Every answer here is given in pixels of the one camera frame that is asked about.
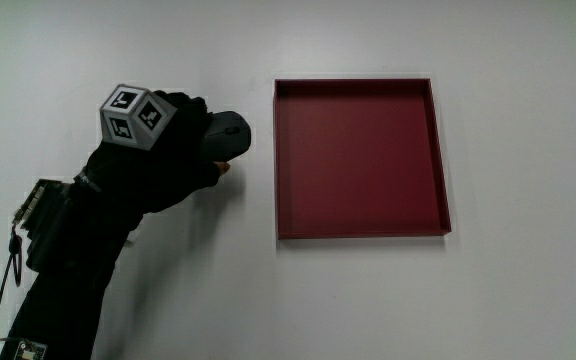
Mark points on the red square tray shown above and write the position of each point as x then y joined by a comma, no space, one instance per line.
358,160

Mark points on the black forearm electronics module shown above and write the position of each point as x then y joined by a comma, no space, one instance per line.
48,225

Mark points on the white desk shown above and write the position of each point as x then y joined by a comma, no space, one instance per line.
518,150

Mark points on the dark grey computer mouse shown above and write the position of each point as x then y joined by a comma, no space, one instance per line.
230,135

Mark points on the small circuit board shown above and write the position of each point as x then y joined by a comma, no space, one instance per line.
30,351

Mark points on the person's left hand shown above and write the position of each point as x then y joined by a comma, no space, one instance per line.
138,170

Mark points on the person's left forearm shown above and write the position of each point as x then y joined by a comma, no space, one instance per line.
73,290

